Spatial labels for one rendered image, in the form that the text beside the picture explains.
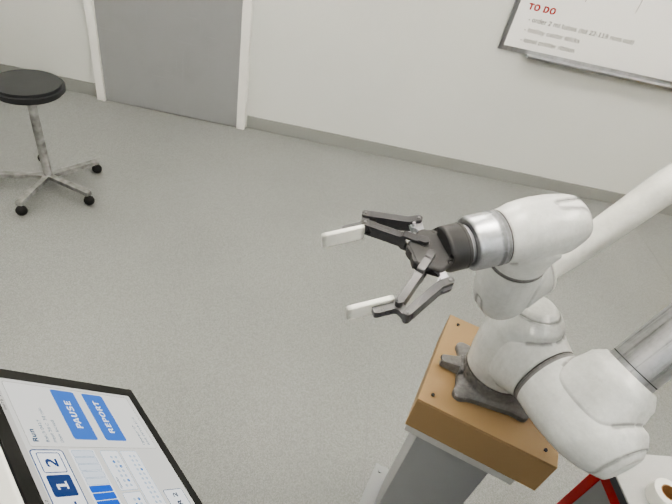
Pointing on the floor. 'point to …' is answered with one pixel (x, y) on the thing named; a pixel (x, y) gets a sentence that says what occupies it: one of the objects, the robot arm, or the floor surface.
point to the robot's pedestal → (426, 474)
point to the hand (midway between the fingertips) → (340, 273)
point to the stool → (29, 81)
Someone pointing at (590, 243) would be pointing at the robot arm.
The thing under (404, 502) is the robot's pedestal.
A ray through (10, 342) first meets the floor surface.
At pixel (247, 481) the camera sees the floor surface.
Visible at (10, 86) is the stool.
